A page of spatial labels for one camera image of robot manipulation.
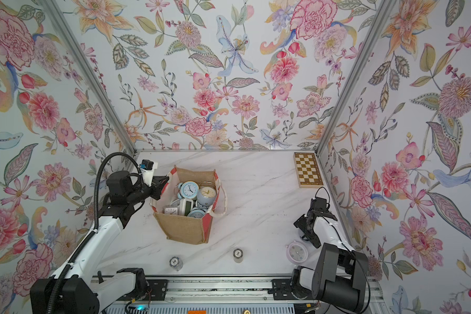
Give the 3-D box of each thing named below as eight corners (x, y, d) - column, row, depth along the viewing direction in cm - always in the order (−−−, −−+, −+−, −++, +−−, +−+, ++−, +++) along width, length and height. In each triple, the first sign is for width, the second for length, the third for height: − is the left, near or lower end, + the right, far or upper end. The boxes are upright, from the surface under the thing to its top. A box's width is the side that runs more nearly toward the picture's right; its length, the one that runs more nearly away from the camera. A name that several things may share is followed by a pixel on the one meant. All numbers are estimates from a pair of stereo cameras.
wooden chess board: (299, 188, 107) (301, 184, 104) (291, 156, 122) (293, 152, 119) (323, 188, 107) (326, 184, 104) (312, 156, 122) (314, 152, 119)
